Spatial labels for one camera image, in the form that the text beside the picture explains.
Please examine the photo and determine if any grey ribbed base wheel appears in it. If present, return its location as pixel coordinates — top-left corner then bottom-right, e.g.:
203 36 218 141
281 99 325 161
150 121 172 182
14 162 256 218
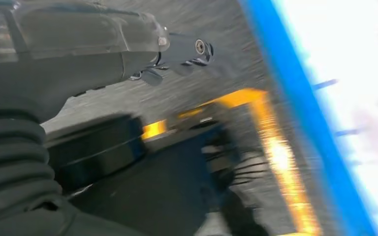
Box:
201 143 270 196

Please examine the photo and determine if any blue metal shelf cart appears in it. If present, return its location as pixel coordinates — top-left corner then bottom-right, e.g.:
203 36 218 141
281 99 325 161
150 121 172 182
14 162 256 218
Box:
239 0 378 236

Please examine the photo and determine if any yellow floor tape square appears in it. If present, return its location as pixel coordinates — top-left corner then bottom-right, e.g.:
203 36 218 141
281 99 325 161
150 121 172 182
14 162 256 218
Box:
141 87 323 236

